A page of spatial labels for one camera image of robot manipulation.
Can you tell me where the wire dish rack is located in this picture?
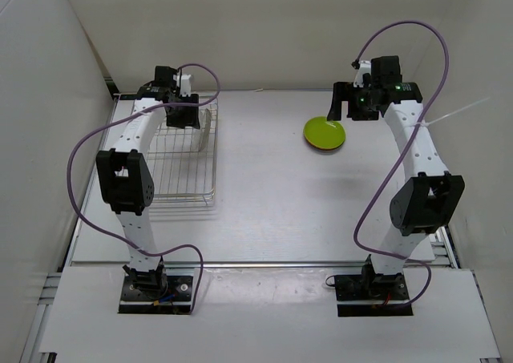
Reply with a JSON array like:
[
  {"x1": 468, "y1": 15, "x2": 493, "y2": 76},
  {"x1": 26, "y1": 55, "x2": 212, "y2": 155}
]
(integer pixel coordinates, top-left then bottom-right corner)
[{"x1": 146, "y1": 100, "x2": 218, "y2": 211}]

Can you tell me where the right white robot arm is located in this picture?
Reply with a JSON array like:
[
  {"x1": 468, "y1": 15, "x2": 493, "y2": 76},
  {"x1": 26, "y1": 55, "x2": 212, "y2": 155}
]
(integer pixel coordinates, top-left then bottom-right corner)
[{"x1": 327, "y1": 56, "x2": 465, "y2": 299}]

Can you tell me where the white zip tie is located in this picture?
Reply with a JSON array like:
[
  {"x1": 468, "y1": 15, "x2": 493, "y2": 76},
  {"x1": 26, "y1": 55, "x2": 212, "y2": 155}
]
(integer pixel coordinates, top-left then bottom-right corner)
[{"x1": 416, "y1": 95, "x2": 492, "y2": 130}]

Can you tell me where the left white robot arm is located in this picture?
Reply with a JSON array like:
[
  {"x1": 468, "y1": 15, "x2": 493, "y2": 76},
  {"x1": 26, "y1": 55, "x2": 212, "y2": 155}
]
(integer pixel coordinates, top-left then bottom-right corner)
[{"x1": 95, "y1": 66, "x2": 201, "y2": 299}]

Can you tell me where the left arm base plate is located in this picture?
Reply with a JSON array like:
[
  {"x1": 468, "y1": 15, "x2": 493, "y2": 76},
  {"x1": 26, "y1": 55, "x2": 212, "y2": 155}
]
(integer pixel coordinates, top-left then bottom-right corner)
[{"x1": 118, "y1": 273, "x2": 195, "y2": 315}]

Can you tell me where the orange plate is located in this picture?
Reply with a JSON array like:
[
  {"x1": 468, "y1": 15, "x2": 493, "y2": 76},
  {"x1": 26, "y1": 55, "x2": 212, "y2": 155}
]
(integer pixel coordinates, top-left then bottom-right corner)
[{"x1": 304, "y1": 138, "x2": 344, "y2": 154}]

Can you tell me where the green plate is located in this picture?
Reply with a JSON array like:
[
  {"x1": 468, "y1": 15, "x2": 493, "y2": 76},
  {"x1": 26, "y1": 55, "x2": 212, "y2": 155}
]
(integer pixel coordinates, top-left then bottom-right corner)
[{"x1": 303, "y1": 116, "x2": 346, "y2": 147}]

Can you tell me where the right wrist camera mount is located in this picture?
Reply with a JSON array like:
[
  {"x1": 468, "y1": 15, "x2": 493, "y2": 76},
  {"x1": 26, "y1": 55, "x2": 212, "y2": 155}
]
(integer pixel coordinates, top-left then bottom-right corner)
[{"x1": 351, "y1": 59, "x2": 371, "y2": 87}]

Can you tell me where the clear glass plate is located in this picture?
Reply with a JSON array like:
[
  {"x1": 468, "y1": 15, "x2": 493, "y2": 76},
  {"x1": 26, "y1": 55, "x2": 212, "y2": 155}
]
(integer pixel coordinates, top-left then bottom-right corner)
[
  {"x1": 199, "y1": 108, "x2": 212, "y2": 151},
  {"x1": 190, "y1": 129, "x2": 204, "y2": 152}
]

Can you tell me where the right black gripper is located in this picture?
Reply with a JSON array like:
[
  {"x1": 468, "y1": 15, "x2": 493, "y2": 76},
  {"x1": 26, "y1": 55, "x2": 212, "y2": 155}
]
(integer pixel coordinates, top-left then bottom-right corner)
[{"x1": 327, "y1": 83, "x2": 379, "y2": 121}]

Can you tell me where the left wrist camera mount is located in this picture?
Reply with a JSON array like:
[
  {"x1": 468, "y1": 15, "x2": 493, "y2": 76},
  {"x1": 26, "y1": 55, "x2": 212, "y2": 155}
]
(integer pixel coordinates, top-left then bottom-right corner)
[{"x1": 173, "y1": 73, "x2": 194, "y2": 97}]

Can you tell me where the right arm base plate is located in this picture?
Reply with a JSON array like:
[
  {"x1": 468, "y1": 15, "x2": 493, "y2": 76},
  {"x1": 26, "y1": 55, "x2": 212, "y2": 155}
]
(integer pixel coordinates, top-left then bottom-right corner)
[{"x1": 325, "y1": 274, "x2": 414, "y2": 318}]

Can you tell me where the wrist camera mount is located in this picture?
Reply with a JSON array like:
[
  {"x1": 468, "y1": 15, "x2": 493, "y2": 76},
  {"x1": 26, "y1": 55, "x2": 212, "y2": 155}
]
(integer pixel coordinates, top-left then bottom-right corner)
[
  {"x1": 173, "y1": 73, "x2": 194, "y2": 97},
  {"x1": 351, "y1": 59, "x2": 371, "y2": 87}
]

